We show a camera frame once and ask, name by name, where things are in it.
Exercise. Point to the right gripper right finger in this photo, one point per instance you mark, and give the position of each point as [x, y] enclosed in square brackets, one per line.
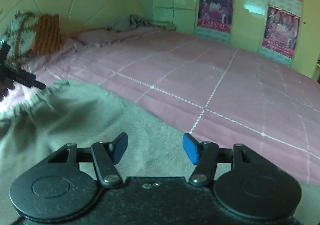
[204, 156]

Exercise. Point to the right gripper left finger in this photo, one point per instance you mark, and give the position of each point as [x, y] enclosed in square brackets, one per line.
[105, 158]

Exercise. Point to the orange striped pillow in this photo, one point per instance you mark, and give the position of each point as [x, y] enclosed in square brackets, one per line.
[48, 37]

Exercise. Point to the pink checked bed sheet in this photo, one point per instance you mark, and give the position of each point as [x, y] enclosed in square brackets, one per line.
[215, 92]

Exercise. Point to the crumpled grey cloth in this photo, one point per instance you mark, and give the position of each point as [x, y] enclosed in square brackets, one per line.
[130, 22]

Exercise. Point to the cream wardrobe with posters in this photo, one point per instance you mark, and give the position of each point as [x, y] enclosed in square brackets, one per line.
[248, 26]

